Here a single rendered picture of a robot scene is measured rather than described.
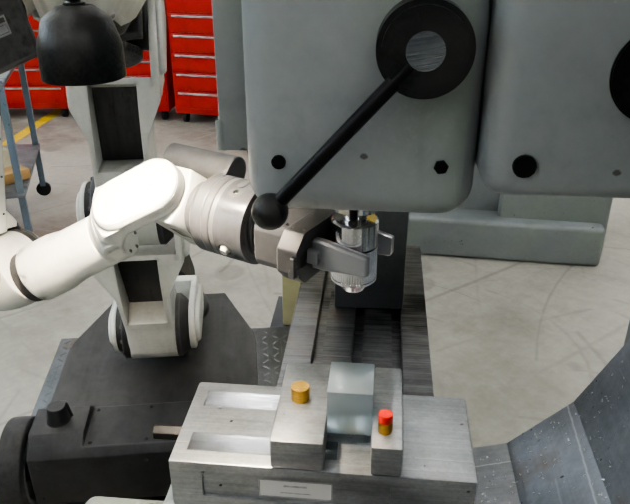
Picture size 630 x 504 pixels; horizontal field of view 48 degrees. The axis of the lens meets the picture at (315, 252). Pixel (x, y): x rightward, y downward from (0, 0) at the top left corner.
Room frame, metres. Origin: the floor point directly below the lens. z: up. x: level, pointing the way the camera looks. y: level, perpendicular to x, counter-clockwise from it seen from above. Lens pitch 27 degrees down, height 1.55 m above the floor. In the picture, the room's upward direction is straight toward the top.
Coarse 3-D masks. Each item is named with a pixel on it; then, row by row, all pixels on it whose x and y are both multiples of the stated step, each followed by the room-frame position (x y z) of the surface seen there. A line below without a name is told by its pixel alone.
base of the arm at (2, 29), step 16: (0, 0) 0.85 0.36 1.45; (16, 0) 0.86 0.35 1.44; (0, 16) 0.84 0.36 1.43; (16, 16) 0.86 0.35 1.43; (0, 32) 0.83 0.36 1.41; (16, 32) 0.85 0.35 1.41; (32, 32) 0.87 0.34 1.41; (0, 48) 0.83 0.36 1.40; (16, 48) 0.85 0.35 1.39; (32, 48) 0.86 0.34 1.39; (0, 64) 0.82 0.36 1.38; (16, 64) 0.84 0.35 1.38
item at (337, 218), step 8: (336, 216) 0.64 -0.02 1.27; (368, 216) 0.64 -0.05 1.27; (376, 216) 0.64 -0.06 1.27; (336, 224) 0.62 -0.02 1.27; (344, 224) 0.62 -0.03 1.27; (360, 224) 0.62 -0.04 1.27; (368, 224) 0.62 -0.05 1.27; (376, 224) 0.62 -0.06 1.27; (336, 232) 0.62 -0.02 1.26; (344, 232) 0.62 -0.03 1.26; (352, 232) 0.61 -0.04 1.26; (360, 232) 0.61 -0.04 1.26; (368, 232) 0.62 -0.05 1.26
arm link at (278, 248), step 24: (240, 192) 0.69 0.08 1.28; (216, 216) 0.67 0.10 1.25; (240, 216) 0.66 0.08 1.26; (288, 216) 0.66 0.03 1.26; (312, 216) 0.65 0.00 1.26; (216, 240) 0.67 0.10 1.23; (240, 240) 0.65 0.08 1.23; (264, 240) 0.64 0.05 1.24; (288, 240) 0.61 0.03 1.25; (312, 240) 0.63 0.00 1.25; (264, 264) 0.64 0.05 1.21; (288, 264) 0.61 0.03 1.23
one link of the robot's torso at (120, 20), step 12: (24, 0) 0.89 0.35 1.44; (36, 0) 0.90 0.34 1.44; (48, 0) 0.89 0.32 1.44; (60, 0) 0.89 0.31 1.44; (84, 0) 0.91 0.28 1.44; (96, 0) 0.92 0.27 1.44; (108, 0) 0.95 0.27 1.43; (120, 0) 0.99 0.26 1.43; (132, 0) 1.06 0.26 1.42; (144, 0) 1.11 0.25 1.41; (36, 12) 0.95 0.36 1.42; (108, 12) 0.97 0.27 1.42; (120, 12) 1.03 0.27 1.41; (132, 12) 1.08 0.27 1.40; (120, 24) 1.07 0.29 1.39
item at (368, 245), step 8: (376, 232) 0.62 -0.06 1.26; (336, 240) 0.62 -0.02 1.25; (344, 240) 0.62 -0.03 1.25; (352, 240) 0.61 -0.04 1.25; (360, 240) 0.61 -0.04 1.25; (368, 240) 0.62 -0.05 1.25; (376, 240) 0.63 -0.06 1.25; (352, 248) 0.61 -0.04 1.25; (360, 248) 0.61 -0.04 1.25; (368, 248) 0.62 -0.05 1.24; (376, 248) 0.63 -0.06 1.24; (376, 256) 0.63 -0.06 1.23; (376, 264) 0.63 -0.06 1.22; (376, 272) 0.63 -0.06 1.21; (336, 280) 0.62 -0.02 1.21; (344, 280) 0.62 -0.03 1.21; (352, 280) 0.61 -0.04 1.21; (360, 280) 0.61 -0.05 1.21; (368, 280) 0.62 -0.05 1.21
